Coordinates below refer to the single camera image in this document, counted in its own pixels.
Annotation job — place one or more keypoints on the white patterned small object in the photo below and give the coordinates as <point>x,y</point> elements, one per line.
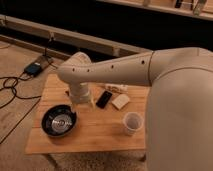
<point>116,88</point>

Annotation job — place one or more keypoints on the black rectangular block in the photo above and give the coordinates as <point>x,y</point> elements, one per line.
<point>104,98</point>

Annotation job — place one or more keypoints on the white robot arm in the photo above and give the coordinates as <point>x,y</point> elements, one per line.
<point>179,108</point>

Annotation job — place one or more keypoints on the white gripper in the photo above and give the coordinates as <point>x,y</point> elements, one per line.
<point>80,93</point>

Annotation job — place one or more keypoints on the black metal bowl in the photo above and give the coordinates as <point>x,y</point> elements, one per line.
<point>58,120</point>

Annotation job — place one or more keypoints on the long wooden floor rail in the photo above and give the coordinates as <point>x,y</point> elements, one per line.
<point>107,47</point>

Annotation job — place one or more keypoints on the translucent plastic cup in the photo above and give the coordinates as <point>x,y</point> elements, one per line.
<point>132,122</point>

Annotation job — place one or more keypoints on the wooden table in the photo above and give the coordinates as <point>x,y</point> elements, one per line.
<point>95,130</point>

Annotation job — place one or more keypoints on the white sponge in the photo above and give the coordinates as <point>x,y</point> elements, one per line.
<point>120,101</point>

